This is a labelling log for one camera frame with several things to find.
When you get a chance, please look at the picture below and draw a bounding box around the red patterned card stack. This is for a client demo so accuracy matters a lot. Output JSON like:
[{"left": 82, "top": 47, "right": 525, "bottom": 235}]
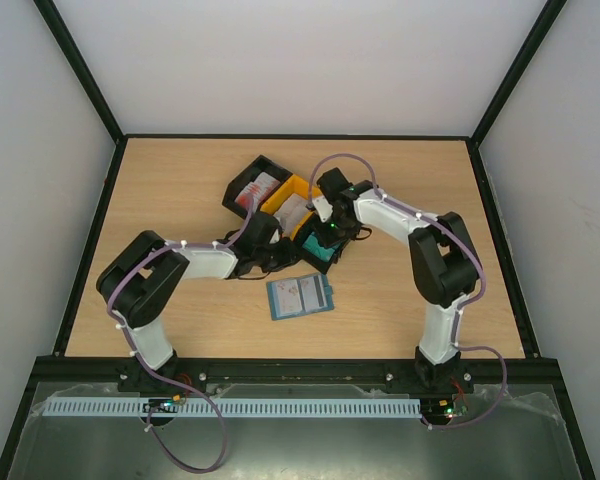
[{"left": 236, "top": 172, "right": 280, "bottom": 208}]

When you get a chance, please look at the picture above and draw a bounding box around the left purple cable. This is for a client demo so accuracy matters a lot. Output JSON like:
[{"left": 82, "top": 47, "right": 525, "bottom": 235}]
[{"left": 107, "top": 194, "right": 229, "bottom": 473}]

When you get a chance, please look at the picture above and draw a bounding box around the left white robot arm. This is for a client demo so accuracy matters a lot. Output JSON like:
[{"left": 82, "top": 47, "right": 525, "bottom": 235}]
[{"left": 96, "top": 212, "right": 300, "bottom": 392}]

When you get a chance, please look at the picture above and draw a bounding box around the black bin with red cards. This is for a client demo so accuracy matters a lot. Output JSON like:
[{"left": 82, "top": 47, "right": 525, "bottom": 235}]
[{"left": 222, "top": 155, "right": 292, "bottom": 218}]

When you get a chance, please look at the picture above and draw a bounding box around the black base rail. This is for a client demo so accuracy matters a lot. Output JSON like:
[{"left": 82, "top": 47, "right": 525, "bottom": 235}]
[{"left": 32, "top": 354, "right": 561, "bottom": 396}]

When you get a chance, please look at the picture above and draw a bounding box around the white floral card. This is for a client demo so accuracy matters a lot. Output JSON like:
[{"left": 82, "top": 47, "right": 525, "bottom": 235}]
[{"left": 273, "top": 279, "right": 303, "bottom": 316}]

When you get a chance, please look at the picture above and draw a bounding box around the black bin with teal cards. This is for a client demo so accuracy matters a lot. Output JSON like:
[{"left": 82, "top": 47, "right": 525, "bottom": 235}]
[{"left": 293, "top": 218, "right": 349, "bottom": 274}]

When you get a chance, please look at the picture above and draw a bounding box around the blue card holder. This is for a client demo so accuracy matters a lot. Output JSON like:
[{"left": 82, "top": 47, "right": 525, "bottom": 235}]
[{"left": 266, "top": 273, "right": 334, "bottom": 321}]

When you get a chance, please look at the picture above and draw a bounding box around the teal card stack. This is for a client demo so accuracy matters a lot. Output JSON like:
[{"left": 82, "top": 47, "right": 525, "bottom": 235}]
[{"left": 302, "top": 233, "right": 336, "bottom": 263}]

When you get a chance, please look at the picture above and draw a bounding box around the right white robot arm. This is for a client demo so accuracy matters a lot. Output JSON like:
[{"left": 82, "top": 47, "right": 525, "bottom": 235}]
[{"left": 309, "top": 168, "right": 486, "bottom": 392}]

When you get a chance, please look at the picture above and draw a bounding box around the white vip card stack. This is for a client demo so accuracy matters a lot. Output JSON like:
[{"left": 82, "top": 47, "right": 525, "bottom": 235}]
[{"left": 273, "top": 194, "right": 310, "bottom": 236}]

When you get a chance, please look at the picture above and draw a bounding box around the black enclosure frame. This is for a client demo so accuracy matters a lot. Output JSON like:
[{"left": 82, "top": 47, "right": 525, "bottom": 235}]
[{"left": 0, "top": 1, "right": 595, "bottom": 479}]

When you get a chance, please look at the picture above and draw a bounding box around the light blue slotted cable duct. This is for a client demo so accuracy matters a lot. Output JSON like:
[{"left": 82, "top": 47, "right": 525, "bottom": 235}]
[{"left": 41, "top": 397, "right": 421, "bottom": 419}]

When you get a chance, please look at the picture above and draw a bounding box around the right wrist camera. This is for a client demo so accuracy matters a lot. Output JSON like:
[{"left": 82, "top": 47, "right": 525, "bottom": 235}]
[{"left": 312, "top": 196, "right": 333, "bottom": 223}]

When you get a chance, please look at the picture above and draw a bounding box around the yellow bin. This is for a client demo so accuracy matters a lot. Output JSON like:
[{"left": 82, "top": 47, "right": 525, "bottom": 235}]
[{"left": 260, "top": 174, "right": 312, "bottom": 239}]

